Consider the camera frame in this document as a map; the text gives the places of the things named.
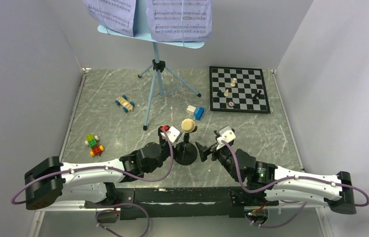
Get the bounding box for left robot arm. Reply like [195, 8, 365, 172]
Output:
[24, 126, 182, 210]

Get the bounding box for white chess piece upper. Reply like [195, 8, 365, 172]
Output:
[231, 78, 237, 87]

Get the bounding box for gold toy microphone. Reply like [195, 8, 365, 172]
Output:
[181, 118, 198, 133]

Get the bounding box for black chess piece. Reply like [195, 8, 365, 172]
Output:
[252, 90, 262, 100]
[217, 90, 225, 97]

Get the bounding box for wooden toy car blue wheels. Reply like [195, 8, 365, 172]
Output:
[115, 95, 135, 113]

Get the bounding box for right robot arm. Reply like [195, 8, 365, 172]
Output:
[196, 128, 357, 215]

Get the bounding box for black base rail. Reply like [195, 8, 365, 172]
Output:
[84, 185, 279, 220]

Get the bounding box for light blue music stand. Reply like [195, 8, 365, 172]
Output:
[97, 0, 206, 131]

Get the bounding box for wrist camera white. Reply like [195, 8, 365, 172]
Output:
[160, 125, 182, 144]
[216, 126, 236, 150]

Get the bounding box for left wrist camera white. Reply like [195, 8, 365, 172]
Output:
[160, 125, 182, 144]

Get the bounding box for blue white block toy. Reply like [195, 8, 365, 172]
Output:
[186, 105, 205, 120]

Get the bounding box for poker chip on chessboard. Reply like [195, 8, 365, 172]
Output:
[227, 101, 235, 108]

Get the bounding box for colourful brick toy train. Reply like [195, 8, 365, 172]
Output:
[85, 134, 105, 157]

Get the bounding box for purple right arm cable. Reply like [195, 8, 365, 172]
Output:
[221, 140, 369, 229]

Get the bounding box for black chess piece left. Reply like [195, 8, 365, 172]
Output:
[217, 90, 225, 97]

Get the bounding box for sheet music page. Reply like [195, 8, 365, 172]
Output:
[145, 0, 213, 43]
[83, 0, 136, 37]

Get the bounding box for black chess piece right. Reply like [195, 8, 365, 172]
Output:
[252, 90, 262, 100]

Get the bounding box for black microphone stand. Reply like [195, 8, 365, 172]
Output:
[174, 126, 198, 165]

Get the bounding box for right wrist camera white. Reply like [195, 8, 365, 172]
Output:
[216, 126, 236, 150]

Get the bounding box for black white chessboard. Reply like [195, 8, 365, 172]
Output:
[209, 66, 271, 114]

